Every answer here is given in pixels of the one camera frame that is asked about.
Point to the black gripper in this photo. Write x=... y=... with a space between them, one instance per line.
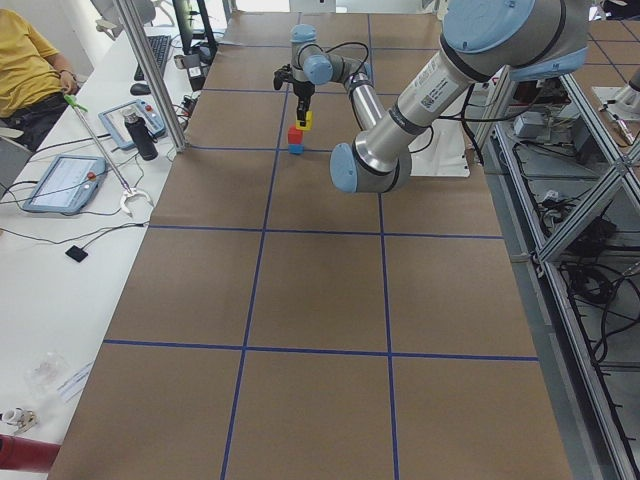
x=302 y=91

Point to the yellow foam block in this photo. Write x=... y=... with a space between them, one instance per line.
x=305 y=124

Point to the red foam block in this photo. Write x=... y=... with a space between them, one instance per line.
x=294 y=135

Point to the blue foam block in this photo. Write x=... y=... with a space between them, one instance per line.
x=296 y=149

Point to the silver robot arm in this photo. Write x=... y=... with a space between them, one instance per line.
x=535 y=39

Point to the black keyboard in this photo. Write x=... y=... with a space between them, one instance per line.
x=160 y=47

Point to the black computer mouse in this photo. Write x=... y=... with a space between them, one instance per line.
x=139 y=89

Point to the black water bottle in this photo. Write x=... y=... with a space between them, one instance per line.
x=140 y=134

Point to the far teach pendant tablet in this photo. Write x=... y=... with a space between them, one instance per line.
x=115 y=121

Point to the teach pendant tablet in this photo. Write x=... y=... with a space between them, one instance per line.
x=67 y=186
x=115 y=121

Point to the grabber reaching tool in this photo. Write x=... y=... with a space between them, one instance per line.
x=129 y=192

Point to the brown paper table cover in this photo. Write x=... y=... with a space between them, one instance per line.
x=273 y=327

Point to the near teach pendant tablet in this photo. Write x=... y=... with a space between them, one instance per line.
x=67 y=186

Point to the person in yellow shirt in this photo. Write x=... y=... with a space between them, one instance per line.
x=35 y=79

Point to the small black square pad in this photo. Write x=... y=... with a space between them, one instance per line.
x=76 y=253

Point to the red cylinder bottle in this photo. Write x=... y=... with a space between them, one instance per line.
x=26 y=455

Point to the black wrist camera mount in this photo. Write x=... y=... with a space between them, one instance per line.
x=282 y=76

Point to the aluminium frame post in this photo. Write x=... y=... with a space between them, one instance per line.
x=137 y=38

